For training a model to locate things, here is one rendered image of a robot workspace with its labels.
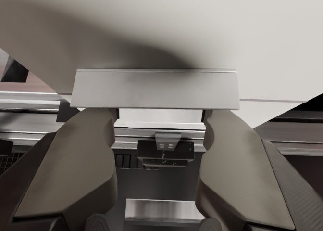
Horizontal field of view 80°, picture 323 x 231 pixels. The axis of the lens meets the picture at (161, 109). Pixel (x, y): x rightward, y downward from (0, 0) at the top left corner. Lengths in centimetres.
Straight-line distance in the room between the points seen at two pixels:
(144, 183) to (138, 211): 50
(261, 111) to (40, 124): 49
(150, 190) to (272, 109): 61
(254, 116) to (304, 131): 39
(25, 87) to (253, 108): 24
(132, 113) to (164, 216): 12
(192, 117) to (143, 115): 5
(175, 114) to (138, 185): 58
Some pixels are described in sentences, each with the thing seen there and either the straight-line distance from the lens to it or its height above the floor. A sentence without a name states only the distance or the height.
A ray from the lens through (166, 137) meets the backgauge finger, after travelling 27.
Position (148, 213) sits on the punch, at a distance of 24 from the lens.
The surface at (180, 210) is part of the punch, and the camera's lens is 24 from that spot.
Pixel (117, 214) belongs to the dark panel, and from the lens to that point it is 76.
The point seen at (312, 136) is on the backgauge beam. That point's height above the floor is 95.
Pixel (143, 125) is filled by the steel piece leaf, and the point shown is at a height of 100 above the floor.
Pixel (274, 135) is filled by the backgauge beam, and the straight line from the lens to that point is 54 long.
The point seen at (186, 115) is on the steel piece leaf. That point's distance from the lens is 18.
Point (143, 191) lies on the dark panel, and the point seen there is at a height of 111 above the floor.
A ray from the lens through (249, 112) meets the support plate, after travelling 18.
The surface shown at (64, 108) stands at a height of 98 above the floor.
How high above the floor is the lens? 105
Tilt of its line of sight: 18 degrees down
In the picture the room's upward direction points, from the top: 178 degrees counter-clockwise
